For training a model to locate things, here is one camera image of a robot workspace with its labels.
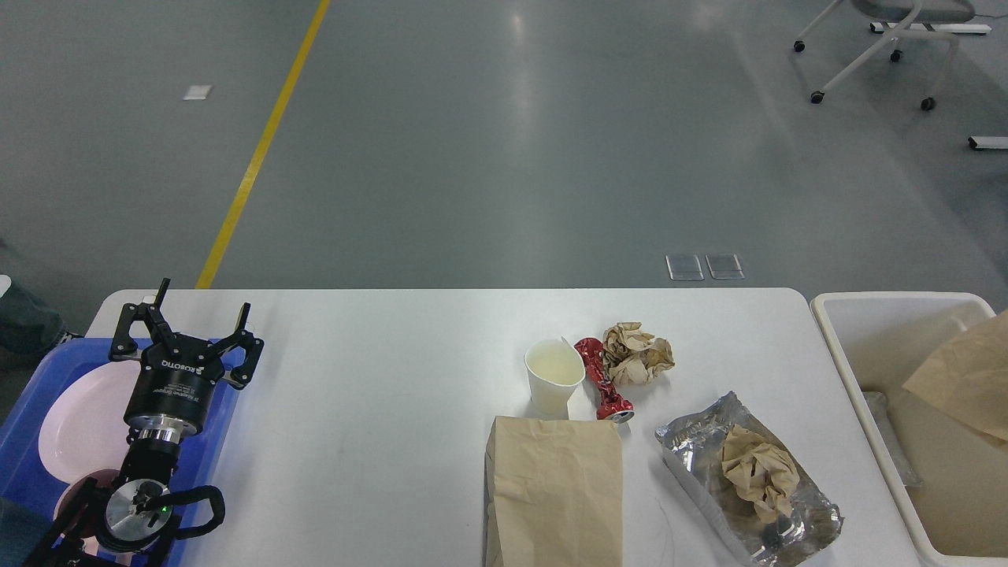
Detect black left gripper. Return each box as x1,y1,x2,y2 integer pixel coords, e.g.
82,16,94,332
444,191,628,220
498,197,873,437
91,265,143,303
109,277,265,442

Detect pink plate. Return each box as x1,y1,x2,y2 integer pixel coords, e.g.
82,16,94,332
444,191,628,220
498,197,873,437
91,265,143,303
37,360,139,484

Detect pink mug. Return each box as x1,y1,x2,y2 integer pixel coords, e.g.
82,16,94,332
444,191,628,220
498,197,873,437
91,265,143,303
53,468,135,566

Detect brown paper bag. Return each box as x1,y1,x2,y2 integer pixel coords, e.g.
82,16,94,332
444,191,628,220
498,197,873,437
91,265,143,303
484,416,624,566
902,312,1007,452

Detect silver foil wrapper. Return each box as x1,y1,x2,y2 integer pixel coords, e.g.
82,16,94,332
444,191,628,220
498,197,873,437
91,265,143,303
655,391,843,566

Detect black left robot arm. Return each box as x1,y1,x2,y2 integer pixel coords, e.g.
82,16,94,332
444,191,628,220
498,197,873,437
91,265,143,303
23,279,265,566

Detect blue plastic tray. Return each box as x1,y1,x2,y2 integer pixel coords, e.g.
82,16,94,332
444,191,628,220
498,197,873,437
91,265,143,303
2,339,239,566

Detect white paper cup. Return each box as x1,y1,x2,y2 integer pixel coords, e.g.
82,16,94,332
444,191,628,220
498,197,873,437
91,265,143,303
524,337,586,417

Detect crushed red can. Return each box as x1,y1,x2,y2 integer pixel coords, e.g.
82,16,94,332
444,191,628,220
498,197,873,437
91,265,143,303
575,337,635,424

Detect crumpled brown paper ball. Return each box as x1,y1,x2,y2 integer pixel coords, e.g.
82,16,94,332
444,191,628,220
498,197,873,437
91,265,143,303
602,321,676,385

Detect left floor outlet plate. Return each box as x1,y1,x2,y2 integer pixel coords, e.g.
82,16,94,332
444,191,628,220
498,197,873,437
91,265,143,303
665,254,706,281

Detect floor outlet plate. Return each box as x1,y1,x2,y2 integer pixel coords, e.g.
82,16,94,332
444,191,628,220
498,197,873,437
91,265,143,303
705,254,746,280
665,254,706,281

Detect right floor outlet plate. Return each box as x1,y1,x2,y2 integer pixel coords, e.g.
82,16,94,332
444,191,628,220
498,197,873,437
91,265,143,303
705,254,746,280

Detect crumpled paper in wrapper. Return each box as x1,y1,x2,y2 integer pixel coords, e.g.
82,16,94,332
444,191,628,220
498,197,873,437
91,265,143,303
720,424,800,524

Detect beige plastic bin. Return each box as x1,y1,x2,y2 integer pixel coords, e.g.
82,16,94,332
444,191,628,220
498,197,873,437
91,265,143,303
811,291,1007,566

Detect white office chair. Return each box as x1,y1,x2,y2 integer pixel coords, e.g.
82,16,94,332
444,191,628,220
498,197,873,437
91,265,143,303
809,1,976,112

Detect white bar on floor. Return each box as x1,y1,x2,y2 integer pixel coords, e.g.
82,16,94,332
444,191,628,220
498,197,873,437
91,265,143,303
967,136,1008,151

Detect white rail behind chair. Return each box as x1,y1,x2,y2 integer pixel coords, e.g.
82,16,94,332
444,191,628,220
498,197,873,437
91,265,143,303
869,21,992,35

